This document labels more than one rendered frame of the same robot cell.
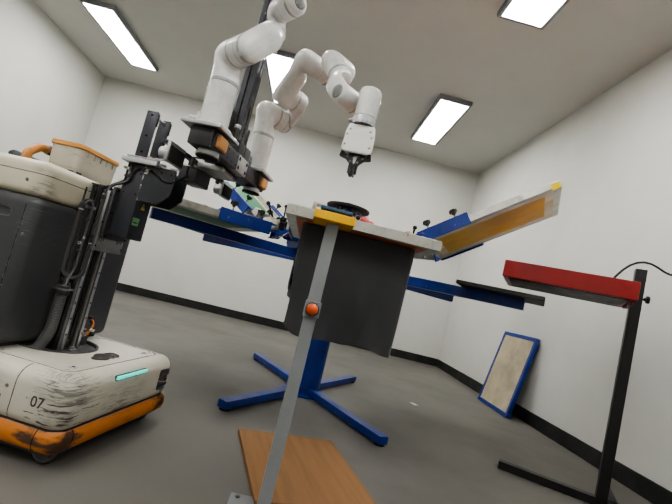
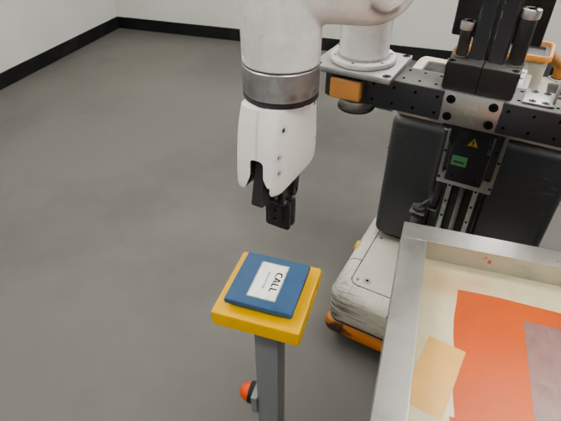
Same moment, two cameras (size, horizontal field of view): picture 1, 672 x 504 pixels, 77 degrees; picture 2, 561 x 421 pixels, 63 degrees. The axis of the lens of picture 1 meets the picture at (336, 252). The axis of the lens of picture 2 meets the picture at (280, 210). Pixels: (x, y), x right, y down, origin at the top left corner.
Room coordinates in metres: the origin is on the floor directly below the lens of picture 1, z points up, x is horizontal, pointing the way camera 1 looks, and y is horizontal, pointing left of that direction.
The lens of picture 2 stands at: (1.52, -0.39, 1.46)
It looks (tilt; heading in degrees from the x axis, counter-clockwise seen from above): 39 degrees down; 111
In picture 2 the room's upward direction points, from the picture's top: straight up
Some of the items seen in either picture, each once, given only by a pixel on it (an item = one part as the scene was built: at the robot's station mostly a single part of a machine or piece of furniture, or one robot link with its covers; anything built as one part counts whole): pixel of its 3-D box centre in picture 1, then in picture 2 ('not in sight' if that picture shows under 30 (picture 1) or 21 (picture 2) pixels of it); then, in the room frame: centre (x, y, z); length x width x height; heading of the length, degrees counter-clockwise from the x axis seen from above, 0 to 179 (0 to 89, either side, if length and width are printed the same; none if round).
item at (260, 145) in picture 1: (255, 154); not in sight; (1.79, 0.44, 1.21); 0.16 x 0.13 x 0.15; 81
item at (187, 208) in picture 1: (217, 204); not in sight; (2.47, 0.75, 1.05); 1.08 x 0.61 x 0.23; 123
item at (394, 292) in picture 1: (347, 290); not in sight; (1.62, -0.08, 0.74); 0.45 x 0.03 x 0.43; 93
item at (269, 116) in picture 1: (269, 121); not in sight; (1.80, 0.42, 1.37); 0.13 x 0.10 x 0.16; 134
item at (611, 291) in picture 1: (564, 284); not in sight; (2.31, -1.27, 1.06); 0.61 x 0.46 x 0.12; 63
